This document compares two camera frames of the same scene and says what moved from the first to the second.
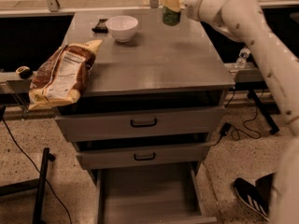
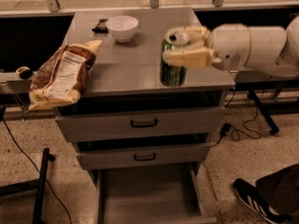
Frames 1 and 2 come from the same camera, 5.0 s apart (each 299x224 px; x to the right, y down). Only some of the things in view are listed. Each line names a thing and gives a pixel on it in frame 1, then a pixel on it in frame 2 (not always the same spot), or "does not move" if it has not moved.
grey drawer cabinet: x=154 y=94 does not move
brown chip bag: x=61 y=77 does not move
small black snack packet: x=101 y=26 does not move
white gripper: x=191 y=4 → x=230 y=46
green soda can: x=171 y=17 → x=172 y=76
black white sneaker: x=252 y=197 does not move
